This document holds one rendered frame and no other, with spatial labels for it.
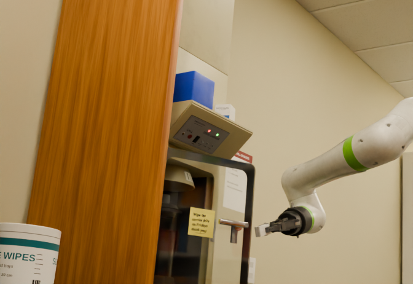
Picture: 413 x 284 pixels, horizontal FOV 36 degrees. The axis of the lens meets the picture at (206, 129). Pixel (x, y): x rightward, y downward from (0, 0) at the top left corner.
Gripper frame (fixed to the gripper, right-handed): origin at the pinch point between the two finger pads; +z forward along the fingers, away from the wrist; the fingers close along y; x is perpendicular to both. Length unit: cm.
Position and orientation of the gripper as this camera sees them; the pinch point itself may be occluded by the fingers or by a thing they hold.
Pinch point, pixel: (262, 230)
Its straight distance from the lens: 194.0
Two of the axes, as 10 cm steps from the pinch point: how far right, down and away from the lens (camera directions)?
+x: 1.6, 9.8, -1.0
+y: 8.3, -1.9, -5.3
